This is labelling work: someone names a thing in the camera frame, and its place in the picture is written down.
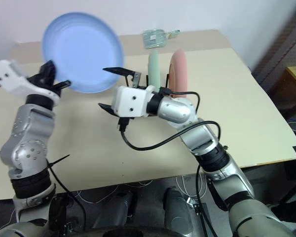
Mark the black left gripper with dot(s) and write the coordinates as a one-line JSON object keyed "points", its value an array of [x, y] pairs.
{"points": [[43, 82]]}

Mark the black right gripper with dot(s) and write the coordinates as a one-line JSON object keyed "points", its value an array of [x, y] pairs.
{"points": [[135, 79]]}

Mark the blue plate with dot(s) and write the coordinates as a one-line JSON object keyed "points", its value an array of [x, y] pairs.
{"points": [[84, 51]]}

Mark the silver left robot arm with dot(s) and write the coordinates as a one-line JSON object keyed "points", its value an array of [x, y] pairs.
{"points": [[27, 138]]}

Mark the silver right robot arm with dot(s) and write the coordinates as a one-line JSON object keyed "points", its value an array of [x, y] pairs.
{"points": [[212, 158]]}

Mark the dish rack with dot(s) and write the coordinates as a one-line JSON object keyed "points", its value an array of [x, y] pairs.
{"points": [[167, 81]]}

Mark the green plate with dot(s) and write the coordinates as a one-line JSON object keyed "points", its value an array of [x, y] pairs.
{"points": [[154, 70]]}

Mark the pale green plastic package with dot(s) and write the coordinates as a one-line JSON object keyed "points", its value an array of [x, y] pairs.
{"points": [[154, 38]]}

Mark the pink plate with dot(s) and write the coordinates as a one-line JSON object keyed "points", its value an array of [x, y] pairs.
{"points": [[178, 74]]}

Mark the dark rounded robot leg shape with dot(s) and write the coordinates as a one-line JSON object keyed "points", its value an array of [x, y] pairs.
{"points": [[118, 209], [178, 209]]}

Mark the wooden cabinet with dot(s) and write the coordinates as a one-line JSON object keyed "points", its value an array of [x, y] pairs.
{"points": [[294, 86]]}

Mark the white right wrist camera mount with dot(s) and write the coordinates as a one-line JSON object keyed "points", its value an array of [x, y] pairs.
{"points": [[130, 101]]}

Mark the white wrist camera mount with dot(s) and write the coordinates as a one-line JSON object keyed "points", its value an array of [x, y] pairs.
{"points": [[130, 101], [8, 79]]}

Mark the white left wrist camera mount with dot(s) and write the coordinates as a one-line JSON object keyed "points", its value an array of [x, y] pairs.
{"points": [[8, 79]]}

